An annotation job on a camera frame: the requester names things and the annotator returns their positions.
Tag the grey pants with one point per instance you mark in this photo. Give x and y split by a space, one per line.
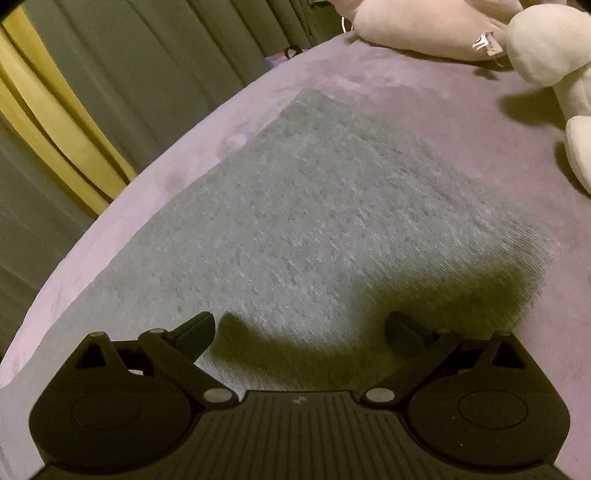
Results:
300 207

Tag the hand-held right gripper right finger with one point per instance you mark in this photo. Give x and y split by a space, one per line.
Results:
404 332

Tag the yellow curtain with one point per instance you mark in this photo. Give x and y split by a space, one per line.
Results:
55 129

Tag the beige plush toy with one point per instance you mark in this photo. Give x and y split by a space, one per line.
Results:
415 27

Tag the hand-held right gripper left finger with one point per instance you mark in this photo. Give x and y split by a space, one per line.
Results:
196 332

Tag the green curtain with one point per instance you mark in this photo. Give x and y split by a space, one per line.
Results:
138 69

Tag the white plush toy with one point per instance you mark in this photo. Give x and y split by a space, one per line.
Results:
545 41

